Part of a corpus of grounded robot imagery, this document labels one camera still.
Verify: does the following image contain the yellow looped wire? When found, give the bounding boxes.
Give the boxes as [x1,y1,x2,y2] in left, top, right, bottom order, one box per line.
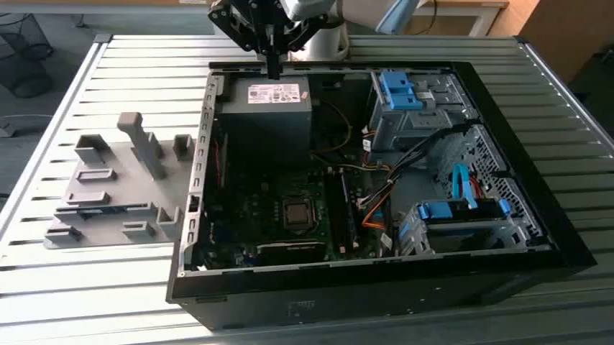
[311,100,354,161]

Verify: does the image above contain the blue plastic drive bracket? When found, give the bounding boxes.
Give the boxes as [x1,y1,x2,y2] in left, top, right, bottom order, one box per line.
[378,70,426,111]

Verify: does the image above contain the black wire mesh bin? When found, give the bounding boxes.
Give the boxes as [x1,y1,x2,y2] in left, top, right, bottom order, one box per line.
[0,12,55,98]

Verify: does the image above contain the white framed wooden desk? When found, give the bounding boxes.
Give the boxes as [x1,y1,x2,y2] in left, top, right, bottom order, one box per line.
[411,0,510,37]

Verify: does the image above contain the brown wooden cabinet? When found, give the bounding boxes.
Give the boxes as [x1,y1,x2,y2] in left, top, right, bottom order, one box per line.
[488,0,614,83]

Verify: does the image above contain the black graphics card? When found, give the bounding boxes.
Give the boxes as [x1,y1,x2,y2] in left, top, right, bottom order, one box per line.
[253,240,327,265]

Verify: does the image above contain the hard disk in blue carrier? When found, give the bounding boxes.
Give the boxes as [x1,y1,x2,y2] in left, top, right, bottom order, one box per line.
[414,198,512,222]

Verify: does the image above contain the red thin wire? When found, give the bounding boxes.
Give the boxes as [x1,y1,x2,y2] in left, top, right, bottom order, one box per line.
[468,175,486,201]

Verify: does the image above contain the white camera with black bracket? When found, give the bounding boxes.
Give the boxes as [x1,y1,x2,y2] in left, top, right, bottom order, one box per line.
[280,0,336,22]

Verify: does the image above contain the black open PC case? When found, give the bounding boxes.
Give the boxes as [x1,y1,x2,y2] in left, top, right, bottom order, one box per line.
[165,60,599,331]

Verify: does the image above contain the orange wires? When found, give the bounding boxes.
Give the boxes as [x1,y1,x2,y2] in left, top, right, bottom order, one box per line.
[360,195,388,230]

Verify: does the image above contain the grey metal disk bay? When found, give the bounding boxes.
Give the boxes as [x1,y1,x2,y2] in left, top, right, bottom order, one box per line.
[395,215,534,256]

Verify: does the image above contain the blue flat wire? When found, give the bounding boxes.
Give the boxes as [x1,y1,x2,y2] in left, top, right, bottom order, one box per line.
[450,163,480,211]

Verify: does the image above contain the grey floor stand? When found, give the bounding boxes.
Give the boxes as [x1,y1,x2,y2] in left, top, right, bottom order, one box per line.
[0,114,53,138]

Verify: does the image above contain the green motherboard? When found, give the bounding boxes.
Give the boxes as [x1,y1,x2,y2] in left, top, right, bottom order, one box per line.
[200,168,384,269]

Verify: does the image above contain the grey power supply unit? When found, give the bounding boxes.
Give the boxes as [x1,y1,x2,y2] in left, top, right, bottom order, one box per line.
[215,75,315,159]

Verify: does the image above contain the grey metal drive cage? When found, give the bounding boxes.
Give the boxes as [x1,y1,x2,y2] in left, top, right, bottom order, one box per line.
[368,70,480,152]

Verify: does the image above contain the grey parts rack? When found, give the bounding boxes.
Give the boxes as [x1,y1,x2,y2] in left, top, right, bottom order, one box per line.
[43,111,196,249]

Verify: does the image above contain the CPU with silver top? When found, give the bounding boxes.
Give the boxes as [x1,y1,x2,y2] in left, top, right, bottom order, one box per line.
[284,203,312,224]

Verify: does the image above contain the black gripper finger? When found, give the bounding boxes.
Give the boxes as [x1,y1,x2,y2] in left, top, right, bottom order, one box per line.
[274,14,328,79]
[207,0,275,79]

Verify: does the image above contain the blue RAM stick white label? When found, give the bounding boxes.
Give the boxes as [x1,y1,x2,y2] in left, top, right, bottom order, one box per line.
[71,205,148,219]

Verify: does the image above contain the black cable bundle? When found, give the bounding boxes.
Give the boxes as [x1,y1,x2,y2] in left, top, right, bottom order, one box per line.
[383,124,474,184]

